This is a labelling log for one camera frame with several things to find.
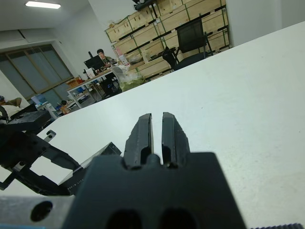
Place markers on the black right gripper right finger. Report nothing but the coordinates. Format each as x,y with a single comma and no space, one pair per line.
174,140

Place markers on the pink white carton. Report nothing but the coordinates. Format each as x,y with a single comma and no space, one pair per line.
122,59

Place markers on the orange cardboard box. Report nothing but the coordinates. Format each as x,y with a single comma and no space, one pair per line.
75,82

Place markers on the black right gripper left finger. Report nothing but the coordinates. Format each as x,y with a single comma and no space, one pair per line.
140,138

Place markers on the black equipment bar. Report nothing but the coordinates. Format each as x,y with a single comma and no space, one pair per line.
143,4

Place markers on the white plastic bag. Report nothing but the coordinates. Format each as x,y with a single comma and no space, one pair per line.
124,74

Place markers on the large framed window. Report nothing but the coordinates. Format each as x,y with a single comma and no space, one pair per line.
35,69

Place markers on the black computer monitor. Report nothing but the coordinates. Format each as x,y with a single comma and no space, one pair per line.
94,62

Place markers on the person in white shirt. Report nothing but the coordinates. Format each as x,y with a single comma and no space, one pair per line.
12,109

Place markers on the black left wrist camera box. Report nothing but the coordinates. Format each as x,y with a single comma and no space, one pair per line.
28,119

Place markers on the white office desk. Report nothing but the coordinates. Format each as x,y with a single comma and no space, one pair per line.
82,83

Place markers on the yellow-green bag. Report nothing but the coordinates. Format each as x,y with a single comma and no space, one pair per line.
131,84

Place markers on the person in camouflage shirt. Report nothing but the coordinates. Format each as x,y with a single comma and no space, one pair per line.
102,53

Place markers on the black office chair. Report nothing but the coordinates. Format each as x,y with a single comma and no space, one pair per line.
190,35

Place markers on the ceiling light panel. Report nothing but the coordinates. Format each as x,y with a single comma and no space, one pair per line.
43,4

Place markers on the black computer tower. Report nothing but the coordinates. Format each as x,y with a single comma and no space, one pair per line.
109,87

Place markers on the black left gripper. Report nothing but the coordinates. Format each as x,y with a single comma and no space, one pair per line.
19,150

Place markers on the wooden crate stack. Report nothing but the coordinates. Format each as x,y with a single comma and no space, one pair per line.
171,21

